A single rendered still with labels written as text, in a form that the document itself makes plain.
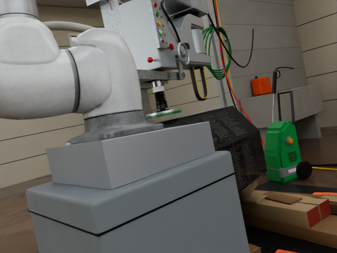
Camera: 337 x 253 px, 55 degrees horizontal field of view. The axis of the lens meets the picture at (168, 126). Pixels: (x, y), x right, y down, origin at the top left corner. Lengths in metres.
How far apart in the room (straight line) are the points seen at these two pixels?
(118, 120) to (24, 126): 7.22
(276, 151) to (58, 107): 2.75
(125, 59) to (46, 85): 0.20
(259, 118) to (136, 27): 3.17
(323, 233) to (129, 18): 1.63
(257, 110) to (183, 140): 4.06
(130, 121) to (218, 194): 0.27
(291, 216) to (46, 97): 1.72
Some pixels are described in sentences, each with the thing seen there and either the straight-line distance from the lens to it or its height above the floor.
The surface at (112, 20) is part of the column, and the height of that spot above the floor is 1.77.
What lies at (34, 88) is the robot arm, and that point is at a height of 1.03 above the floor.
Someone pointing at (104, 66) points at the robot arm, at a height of 1.06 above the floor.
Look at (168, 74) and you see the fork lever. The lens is 1.98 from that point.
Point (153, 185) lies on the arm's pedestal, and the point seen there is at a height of 0.79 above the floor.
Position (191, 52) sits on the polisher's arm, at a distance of 2.30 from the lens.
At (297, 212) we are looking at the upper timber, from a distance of 2.11.
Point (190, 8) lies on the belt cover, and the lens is 2.50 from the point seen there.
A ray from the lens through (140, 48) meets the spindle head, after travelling 1.92.
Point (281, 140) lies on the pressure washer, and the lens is 3.31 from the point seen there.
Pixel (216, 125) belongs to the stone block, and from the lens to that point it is 2.00.
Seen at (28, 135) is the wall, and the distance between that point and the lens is 7.97.
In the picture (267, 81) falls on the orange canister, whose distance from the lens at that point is 5.29.
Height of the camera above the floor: 0.93
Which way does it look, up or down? 3 degrees down
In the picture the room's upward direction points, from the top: 12 degrees counter-clockwise
